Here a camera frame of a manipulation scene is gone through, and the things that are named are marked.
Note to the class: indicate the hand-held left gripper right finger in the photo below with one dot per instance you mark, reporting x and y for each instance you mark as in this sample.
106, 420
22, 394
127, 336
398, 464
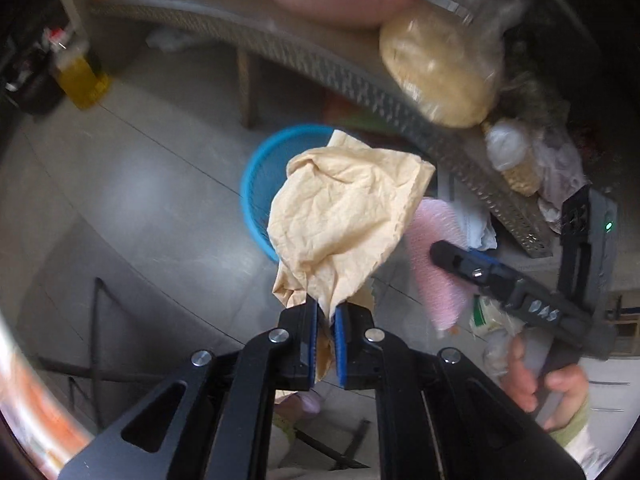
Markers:
341, 345

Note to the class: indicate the blue plastic basket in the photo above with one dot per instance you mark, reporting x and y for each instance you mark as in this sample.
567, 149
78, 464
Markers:
260, 180

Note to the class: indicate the cooking oil bottle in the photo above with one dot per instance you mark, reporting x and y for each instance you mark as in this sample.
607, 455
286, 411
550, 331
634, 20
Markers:
80, 75

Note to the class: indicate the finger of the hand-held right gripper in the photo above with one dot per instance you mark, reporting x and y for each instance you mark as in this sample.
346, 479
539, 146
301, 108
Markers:
465, 265

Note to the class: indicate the tan paper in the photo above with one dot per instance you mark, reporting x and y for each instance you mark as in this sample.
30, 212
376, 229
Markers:
345, 210

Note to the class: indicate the small plastic grain bottle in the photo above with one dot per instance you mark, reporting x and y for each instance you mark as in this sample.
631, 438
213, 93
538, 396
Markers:
515, 160

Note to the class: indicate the black folding table frame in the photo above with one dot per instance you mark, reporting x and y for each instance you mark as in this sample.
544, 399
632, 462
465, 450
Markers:
95, 340

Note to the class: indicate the pink foam net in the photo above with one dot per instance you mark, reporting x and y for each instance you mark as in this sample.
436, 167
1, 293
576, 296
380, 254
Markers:
440, 270

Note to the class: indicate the person's right hand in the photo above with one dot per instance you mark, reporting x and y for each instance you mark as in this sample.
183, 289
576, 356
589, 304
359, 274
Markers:
517, 375

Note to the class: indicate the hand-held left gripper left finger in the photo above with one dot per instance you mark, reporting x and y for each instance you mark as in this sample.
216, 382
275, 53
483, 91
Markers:
311, 350

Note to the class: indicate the bag of yellow grain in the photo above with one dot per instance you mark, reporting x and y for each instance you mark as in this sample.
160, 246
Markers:
435, 75

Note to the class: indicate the black bucket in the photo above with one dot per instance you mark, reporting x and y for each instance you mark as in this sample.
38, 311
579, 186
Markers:
30, 90

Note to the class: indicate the white plastic bag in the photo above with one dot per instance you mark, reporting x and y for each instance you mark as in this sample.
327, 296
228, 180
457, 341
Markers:
492, 340

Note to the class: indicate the white crumpled bag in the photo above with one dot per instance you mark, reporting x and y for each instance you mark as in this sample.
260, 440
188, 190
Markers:
172, 40

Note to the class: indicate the grey perforated metal shelf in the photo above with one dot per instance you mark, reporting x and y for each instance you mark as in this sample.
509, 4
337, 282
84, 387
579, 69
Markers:
325, 65

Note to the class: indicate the person's right forearm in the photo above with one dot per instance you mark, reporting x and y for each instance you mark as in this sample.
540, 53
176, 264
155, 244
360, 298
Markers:
582, 442

